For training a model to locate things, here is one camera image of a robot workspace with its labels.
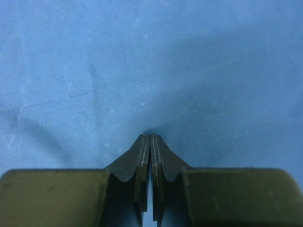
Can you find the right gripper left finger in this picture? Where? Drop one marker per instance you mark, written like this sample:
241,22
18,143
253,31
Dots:
115,196

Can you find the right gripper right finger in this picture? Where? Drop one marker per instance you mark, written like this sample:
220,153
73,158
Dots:
185,196

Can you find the blue surgical cloth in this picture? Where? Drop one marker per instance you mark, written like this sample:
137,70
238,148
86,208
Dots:
220,80

